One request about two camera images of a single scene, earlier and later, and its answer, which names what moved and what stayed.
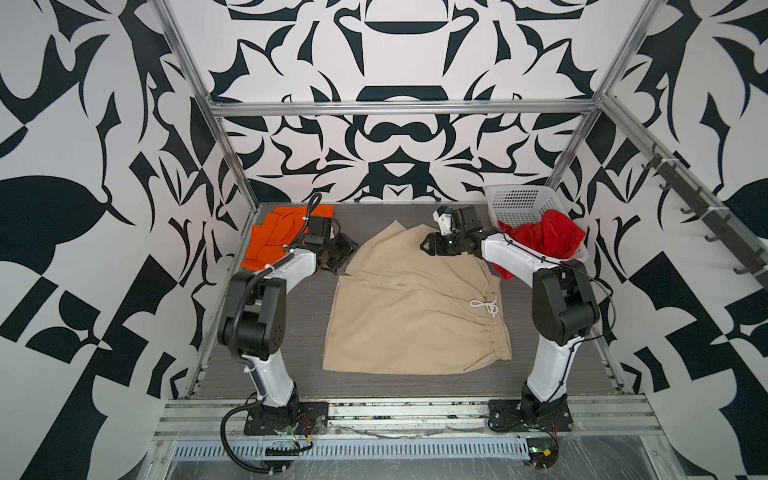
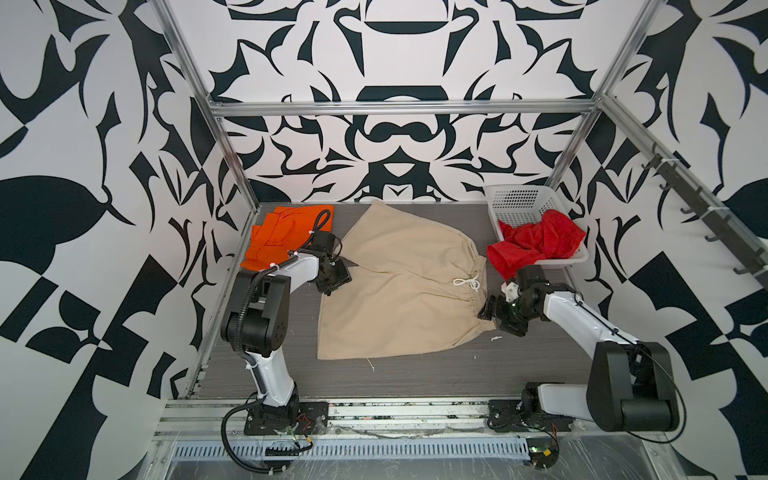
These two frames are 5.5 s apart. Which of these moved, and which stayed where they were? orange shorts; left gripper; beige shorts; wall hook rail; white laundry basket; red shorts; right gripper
Moved: left gripper; beige shorts; right gripper
Stayed: wall hook rail; orange shorts; white laundry basket; red shorts
